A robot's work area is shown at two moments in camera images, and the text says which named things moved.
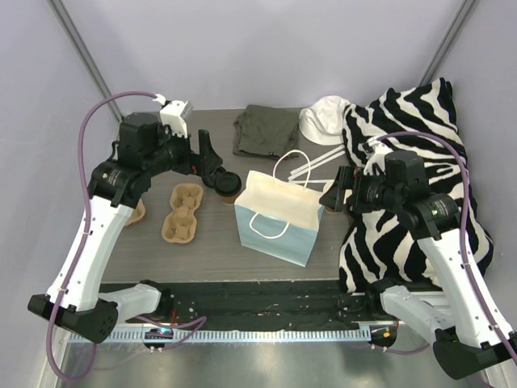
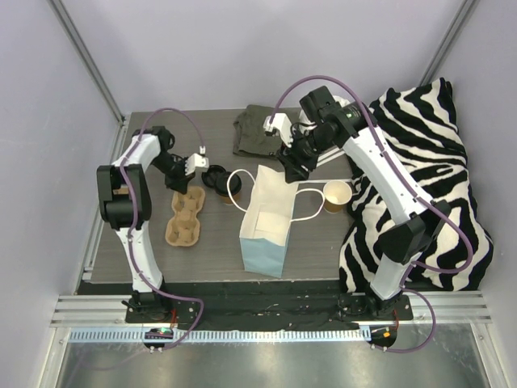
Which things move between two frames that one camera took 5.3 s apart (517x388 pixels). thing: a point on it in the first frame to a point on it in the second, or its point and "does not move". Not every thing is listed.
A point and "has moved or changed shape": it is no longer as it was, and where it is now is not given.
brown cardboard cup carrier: x=181 y=225 does not move
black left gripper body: x=198 y=155 to x=178 y=180
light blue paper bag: x=279 y=215 has moved or changed shape
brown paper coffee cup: x=229 y=200 does not move
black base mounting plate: x=269 y=305 does not move
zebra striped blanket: x=375 y=251 does not move
